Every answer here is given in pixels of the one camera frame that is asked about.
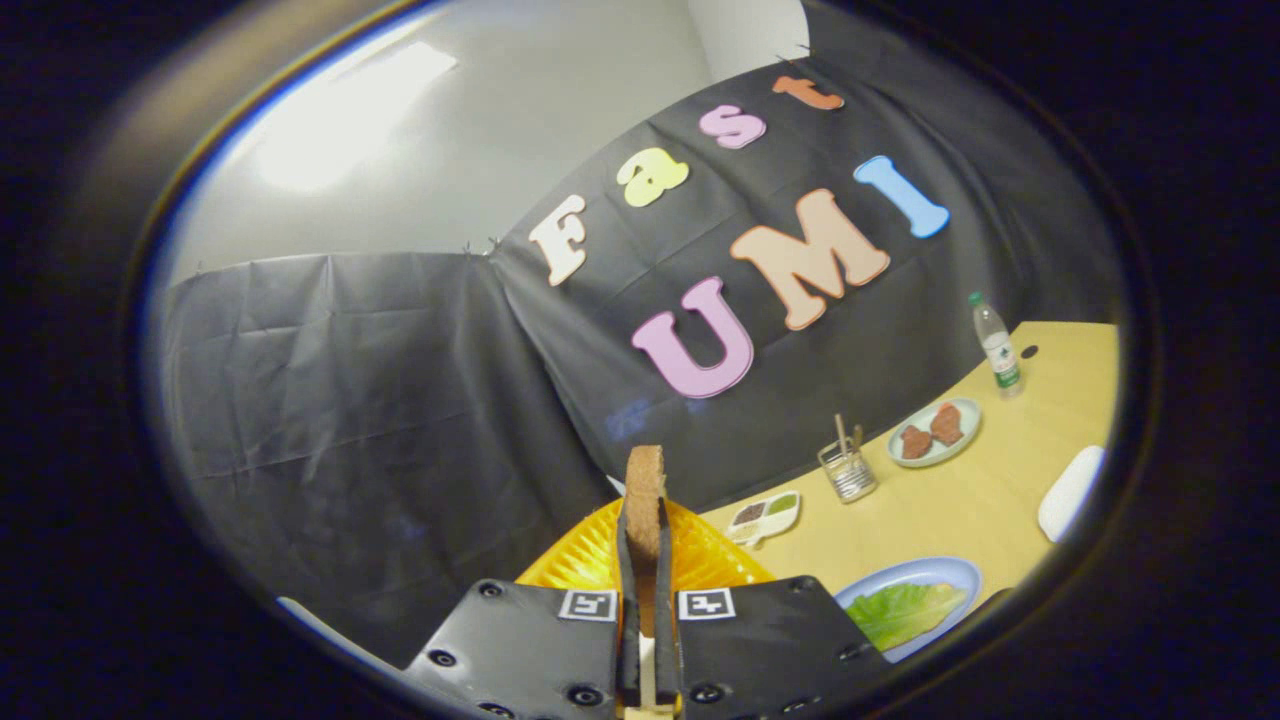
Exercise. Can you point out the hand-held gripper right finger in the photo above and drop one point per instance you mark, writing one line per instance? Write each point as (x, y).
(668, 600)

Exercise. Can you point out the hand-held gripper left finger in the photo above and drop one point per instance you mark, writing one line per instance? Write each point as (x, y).
(628, 600)

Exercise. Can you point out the brown bread slice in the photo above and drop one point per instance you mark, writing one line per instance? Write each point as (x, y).
(646, 500)

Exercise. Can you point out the white divided sauce dish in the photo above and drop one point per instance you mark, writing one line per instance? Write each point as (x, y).
(765, 515)

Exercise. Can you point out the clear glass jar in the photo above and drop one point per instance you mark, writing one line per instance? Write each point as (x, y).
(850, 478)

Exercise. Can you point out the green lettuce leaf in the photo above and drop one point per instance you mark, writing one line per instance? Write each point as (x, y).
(900, 612)

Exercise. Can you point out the light blue plate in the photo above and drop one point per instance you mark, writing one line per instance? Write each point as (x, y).
(935, 570)

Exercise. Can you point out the brown meat piece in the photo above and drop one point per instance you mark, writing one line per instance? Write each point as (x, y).
(947, 424)
(915, 443)

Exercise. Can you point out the pale oval plate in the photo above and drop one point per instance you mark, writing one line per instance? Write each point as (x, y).
(960, 430)

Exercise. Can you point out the clear plastic water bottle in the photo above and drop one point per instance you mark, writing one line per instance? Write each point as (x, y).
(997, 348)

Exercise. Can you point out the white oblong dish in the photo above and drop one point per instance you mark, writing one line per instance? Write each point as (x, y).
(1070, 495)

